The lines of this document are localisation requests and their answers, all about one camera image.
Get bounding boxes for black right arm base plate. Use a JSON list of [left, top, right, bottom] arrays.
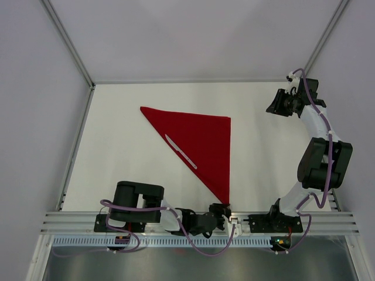
[[246, 214, 303, 234]]

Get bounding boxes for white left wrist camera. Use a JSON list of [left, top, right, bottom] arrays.
[[222, 215, 243, 238]]

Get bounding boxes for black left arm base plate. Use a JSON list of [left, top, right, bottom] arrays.
[[94, 214, 146, 233]]

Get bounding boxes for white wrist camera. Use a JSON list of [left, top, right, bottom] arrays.
[[222, 215, 243, 238], [285, 71, 300, 94]]

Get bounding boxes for white slotted cable duct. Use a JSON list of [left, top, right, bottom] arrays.
[[53, 235, 272, 248]]

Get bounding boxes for aluminium enclosure frame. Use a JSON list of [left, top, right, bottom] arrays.
[[25, 0, 375, 281]]

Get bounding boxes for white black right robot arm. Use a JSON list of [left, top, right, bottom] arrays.
[[262, 74, 353, 233]]

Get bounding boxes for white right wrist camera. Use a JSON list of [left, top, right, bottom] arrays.
[[285, 71, 300, 94]]

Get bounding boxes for red cloth napkin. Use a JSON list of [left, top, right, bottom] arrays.
[[140, 107, 231, 204]]

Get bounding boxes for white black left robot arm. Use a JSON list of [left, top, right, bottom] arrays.
[[100, 181, 236, 239]]

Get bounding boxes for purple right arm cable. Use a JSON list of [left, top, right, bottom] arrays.
[[271, 68, 335, 255]]

